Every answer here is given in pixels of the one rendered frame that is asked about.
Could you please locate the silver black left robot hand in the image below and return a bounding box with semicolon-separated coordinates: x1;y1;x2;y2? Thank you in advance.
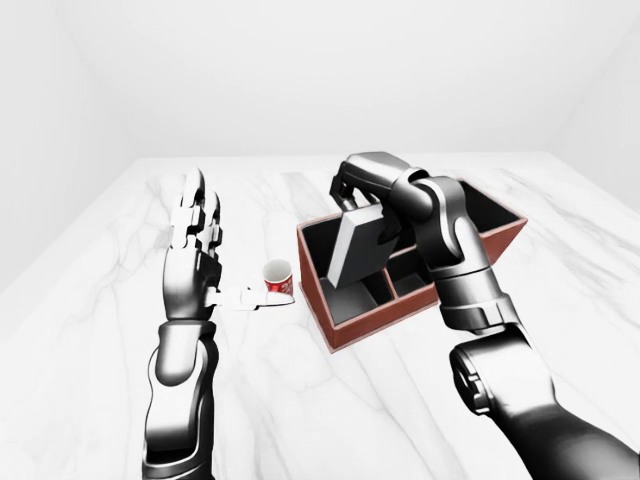
162;167;268;322

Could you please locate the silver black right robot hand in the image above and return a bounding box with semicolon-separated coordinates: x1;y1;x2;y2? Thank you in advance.
327;151;430;247

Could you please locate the dark grey book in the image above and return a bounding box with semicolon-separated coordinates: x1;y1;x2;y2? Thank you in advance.
325;204;401;291

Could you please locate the red-brown desk caddy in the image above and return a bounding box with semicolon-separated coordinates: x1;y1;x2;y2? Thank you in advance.
295;178;530;355

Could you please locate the red and white mug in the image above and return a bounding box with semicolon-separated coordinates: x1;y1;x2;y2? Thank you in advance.
261;258;297;305

